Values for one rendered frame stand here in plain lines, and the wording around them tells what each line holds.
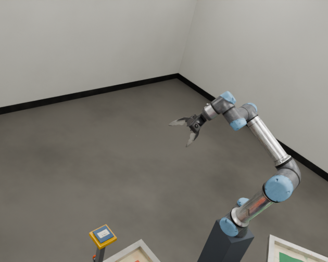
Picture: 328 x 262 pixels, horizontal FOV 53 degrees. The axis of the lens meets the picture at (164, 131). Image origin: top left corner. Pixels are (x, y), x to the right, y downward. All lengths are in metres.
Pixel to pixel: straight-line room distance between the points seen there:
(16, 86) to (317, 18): 4.07
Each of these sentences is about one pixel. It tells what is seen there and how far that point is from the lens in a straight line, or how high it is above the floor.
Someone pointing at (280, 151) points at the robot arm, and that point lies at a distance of 1.75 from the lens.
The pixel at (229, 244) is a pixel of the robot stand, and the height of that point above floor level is 1.17.
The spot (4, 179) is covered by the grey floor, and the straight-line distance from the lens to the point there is 3.94.
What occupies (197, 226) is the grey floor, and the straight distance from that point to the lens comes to 3.70.
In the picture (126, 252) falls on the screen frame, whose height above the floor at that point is 0.99.
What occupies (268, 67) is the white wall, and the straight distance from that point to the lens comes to 5.31.
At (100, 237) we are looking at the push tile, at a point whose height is 0.97.
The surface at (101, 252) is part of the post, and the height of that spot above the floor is 0.79.
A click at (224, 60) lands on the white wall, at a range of 5.76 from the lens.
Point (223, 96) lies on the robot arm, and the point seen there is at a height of 2.04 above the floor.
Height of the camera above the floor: 2.74
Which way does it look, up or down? 34 degrees down
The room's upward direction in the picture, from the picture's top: 15 degrees clockwise
